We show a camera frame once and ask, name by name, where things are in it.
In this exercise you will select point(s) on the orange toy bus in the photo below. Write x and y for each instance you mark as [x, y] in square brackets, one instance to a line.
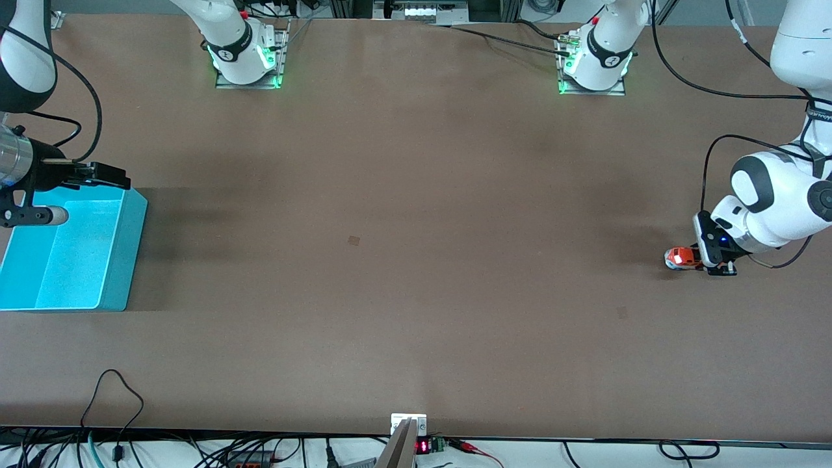
[679, 259]

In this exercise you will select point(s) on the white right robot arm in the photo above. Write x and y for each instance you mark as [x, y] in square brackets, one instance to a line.
[234, 45]

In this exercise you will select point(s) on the blue plastic box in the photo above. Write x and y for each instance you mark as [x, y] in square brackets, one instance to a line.
[84, 260]

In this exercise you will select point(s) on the red clip lead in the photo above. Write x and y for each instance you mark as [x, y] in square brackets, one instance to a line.
[465, 446]

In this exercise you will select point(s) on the black power strip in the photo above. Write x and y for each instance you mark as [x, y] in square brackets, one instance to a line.
[250, 463]

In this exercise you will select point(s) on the red digit display module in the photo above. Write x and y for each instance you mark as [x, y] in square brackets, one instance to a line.
[422, 446]

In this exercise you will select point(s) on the lit equipment rack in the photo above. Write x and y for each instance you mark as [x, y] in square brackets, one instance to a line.
[422, 12]

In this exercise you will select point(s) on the aluminium corner bracket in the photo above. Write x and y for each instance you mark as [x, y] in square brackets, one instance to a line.
[58, 21]

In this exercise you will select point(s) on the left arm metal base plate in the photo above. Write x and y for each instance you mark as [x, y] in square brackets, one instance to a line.
[616, 91]

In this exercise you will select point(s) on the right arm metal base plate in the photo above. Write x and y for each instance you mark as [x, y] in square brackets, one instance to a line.
[284, 65]

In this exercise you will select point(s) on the white mounting bracket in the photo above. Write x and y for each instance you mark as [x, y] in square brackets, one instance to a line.
[398, 422]

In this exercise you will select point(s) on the grey camera pole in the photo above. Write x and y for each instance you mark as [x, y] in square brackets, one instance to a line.
[398, 455]

